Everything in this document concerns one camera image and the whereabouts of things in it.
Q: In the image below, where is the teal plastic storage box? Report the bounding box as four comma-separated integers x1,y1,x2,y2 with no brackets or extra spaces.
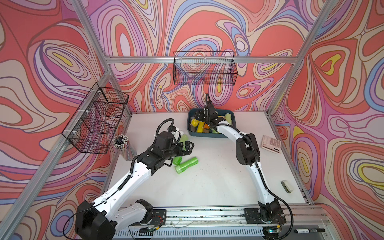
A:
187,108,237,139

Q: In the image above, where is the yellow roll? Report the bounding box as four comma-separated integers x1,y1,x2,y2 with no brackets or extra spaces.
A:
191,119,205,133

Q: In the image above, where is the grey trash bag roll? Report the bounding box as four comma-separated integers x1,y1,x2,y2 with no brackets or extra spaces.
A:
190,119,199,133

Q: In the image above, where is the light green roll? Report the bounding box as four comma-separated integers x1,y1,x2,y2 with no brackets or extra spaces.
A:
225,113,233,125

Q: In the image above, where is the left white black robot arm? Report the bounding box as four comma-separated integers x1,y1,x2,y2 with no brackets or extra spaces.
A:
75,132,195,240

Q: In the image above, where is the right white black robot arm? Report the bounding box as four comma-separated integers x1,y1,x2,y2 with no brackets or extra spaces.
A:
189,102,294,226

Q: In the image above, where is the green roll bottom left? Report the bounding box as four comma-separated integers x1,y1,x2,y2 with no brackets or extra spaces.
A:
180,134,189,144

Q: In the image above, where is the green roll left lower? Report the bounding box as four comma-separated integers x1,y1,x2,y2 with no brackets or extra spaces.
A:
173,157,183,166

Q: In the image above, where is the green roll centre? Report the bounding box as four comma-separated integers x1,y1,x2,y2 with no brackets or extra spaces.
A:
175,157,199,174

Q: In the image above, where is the clear cup of pencils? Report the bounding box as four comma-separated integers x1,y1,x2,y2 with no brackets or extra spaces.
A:
112,135,137,162

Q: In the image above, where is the pink calculator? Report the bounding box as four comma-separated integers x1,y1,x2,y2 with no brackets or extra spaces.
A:
262,135,282,154

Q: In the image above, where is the white grey computer mouse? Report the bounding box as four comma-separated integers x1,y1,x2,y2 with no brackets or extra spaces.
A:
281,180,294,194

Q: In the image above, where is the black marker pen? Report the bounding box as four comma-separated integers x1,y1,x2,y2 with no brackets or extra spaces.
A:
294,228,326,234

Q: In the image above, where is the back black wire basket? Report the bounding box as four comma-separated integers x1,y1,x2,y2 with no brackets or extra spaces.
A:
173,50,238,86

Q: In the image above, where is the black wire basket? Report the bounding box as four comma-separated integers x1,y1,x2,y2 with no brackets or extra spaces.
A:
62,83,129,154
173,50,238,86

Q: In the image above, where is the left black wire basket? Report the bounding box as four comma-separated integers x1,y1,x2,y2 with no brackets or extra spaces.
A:
62,83,129,154

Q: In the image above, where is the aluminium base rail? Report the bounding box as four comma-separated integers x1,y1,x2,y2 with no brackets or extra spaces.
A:
113,206,339,240

